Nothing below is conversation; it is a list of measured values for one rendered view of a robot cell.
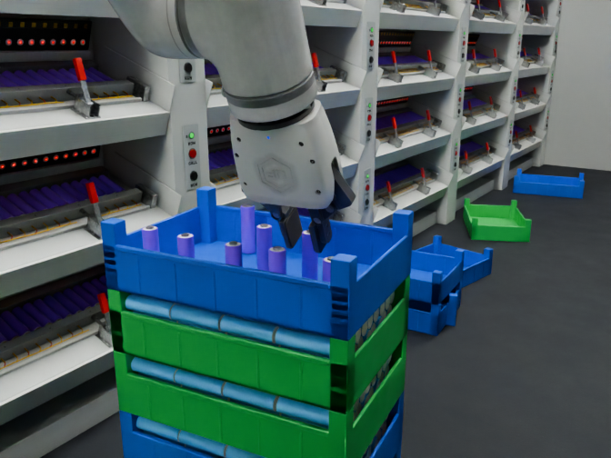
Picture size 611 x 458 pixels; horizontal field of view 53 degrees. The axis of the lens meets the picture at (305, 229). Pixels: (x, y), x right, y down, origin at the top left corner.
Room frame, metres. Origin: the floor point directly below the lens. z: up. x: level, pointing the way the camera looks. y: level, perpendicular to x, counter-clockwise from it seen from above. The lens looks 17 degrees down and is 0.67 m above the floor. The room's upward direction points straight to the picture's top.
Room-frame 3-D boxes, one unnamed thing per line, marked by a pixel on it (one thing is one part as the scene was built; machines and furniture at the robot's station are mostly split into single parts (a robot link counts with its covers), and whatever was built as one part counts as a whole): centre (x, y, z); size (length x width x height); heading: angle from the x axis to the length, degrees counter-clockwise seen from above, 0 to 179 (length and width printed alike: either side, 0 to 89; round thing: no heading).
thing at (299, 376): (0.68, 0.05, 0.36); 0.30 x 0.20 x 0.08; 64
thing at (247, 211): (0.77, 0.07, 0.44); 0.02 x 0.02 x 0.06
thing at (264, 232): (0.69, 0.05, 0.44); 0.02 x 0.02 x 0.06
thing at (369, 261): (0.68, 0.05, 0.44); 0.30 x 0.20 x 0.08; 64
